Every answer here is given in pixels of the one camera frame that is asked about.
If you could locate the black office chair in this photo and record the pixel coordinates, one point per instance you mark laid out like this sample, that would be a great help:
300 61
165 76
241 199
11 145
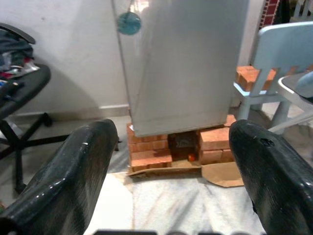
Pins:
24 83

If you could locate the pile of clothes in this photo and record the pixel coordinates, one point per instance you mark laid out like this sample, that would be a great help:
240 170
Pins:
14 54

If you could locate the silver fridge door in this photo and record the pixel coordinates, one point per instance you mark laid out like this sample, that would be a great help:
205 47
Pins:
195 78

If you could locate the light blue plastic chair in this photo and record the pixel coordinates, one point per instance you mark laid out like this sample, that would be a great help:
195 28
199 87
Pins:
281 41

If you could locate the silver fridge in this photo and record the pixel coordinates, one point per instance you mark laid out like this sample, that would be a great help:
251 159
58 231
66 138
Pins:
185 61

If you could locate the teal round fridge magnet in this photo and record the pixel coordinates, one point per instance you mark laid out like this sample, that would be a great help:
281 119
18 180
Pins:
129 23

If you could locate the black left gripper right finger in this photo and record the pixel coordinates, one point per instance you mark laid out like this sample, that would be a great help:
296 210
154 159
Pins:
274 176

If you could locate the small orange object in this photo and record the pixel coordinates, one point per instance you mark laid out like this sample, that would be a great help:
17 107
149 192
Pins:
191 157

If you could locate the brown cardboard sheet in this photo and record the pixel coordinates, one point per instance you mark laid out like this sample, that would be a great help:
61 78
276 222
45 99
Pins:
220 175

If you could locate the red brick stack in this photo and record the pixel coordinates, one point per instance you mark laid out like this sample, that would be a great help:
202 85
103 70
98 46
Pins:
212 144
245 76
146 151

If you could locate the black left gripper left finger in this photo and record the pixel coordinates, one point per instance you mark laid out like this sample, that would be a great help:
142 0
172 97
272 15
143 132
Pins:
73 171

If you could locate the silver metal stool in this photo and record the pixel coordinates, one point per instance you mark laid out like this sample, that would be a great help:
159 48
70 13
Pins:
286 89

